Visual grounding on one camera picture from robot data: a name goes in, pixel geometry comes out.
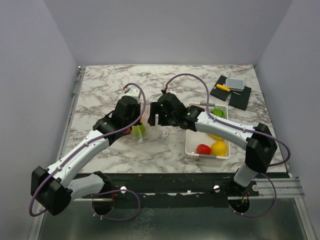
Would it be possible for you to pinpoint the red toy apple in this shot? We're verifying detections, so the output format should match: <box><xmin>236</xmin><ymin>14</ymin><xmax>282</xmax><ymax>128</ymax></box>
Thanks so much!
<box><xmin>124</xmin><ymin>127</ymin><xmax>132</xmax><ymax>135</ymax></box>

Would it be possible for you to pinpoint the light green toy apple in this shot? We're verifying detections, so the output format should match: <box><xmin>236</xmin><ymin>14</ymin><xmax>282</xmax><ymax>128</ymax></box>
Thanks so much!
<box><xmin>131</xmin><ymin>124</ymin><xmax>146</xmax><ymax>138</ymax></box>

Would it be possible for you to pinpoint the clear zip top bag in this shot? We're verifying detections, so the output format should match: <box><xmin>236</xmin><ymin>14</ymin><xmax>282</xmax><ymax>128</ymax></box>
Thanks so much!
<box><xmin>122</xmin><ymin>104</ymin><xmax>168</xmax><ymax>147</ymax></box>

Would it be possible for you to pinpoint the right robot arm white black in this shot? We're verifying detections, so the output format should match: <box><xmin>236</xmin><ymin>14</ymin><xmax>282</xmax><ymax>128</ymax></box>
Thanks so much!
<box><xmin>147</xmin><ymin>92</ymin><xmax>278</xmax><ymax>196</ymax></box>

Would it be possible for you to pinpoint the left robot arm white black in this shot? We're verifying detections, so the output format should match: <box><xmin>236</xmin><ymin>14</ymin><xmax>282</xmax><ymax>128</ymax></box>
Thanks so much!
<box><xmin>28</xmin><ymin>95</ymin><xmax>146</xmax><ymax>217</ymax></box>

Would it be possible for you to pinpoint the white perforated plastic basket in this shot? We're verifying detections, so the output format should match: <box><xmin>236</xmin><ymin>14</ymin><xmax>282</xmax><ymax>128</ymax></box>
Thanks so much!
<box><xmin>184</xmin><ymin>102</ymin><xmax>231</xmax><ymax>160</ymax></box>

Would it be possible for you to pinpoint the dark green toy melon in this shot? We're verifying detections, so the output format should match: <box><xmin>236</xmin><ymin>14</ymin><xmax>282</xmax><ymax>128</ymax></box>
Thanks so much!
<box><xmin>210</xmin><ymin>108</ymin><xmax>226</xmax><ymax>119</ymax></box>

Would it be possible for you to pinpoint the small red toy fruit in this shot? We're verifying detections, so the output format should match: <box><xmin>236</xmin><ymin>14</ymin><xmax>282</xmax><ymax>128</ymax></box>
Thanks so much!
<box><xmin>196</xmin><ymin>144</ymin><xmax>211</xmax><ymax>155</ymax></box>

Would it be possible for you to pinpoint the black foam block left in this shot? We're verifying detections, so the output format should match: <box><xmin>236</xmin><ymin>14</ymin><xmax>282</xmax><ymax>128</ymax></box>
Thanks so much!
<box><xmin>209</xmin><ymin>75</ymin><xmax>230</xmax><ymax>102</ymax></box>

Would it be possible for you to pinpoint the black foam block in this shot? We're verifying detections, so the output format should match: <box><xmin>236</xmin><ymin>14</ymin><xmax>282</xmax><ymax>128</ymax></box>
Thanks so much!
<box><xmin>209</xmin><ymin>75</ymin><xmax>230</xmax><ymax>102</ymax></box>
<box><xmin>228</xmin><ymin>86</ymin><xmax>252</xmax><ymax>111</ymax></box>

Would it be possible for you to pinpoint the yellow toy mango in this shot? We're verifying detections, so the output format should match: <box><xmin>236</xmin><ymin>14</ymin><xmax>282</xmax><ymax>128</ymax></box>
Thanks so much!
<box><xmin>208</xmin><ymin>133</ymin><xmax>224</xmax><ymax>141</ymax></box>

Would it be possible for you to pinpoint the yellow toy lemon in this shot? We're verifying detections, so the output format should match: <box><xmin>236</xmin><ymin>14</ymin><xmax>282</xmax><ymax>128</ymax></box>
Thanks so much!
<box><xmin>210</xmin><ymin>140</ymin><xmax>227</xmax><ymax>157</ymax></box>

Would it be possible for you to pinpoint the black foam block right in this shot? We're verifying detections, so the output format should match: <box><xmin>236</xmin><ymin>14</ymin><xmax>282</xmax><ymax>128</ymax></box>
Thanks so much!
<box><xmin>228</xmin><ymin>86</ymin><xmax>252</xmax><ymax>111</ymax></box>

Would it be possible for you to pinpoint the grey lidded plastic box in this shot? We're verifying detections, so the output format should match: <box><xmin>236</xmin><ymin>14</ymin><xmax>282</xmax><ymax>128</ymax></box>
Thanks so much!
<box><xmin>224</xmin><ymin>78</ymin><xmax>245</xmax><ymax>92</ymax></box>

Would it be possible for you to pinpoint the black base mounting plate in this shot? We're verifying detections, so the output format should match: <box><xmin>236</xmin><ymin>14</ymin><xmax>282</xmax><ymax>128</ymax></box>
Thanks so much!
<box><xmin>83</xmin><ymin>172</ymin><xmax>259</xmax><ymax>209</ymax></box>

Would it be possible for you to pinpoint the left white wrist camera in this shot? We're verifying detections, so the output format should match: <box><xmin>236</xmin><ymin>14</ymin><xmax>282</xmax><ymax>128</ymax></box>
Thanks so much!
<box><xmin>124</xmin><ymin>86</ymin><xmax>141</xmax><ymax>102</ymax></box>

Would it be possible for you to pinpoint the yellow handled knife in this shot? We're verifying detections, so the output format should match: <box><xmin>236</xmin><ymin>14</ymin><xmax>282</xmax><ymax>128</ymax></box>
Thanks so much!
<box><xmin>216</xmin><ymin>84</ymin><xmax>241</xmax><ymax>96</ymax></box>

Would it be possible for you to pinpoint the aluminium rail left edge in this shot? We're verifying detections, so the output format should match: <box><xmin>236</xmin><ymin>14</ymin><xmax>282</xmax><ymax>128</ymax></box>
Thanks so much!
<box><xmin>56</xmin><ymin>66</ymin><xmax>86</xmax><ymax>162</ymax></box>

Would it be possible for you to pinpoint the aluminium rail frame front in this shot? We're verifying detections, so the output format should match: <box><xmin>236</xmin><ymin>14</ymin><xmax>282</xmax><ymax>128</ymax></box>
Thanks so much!
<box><xmin>29</xmin><ymin>173</ymin><xmax>316</xmax><ymax>240</ymax></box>

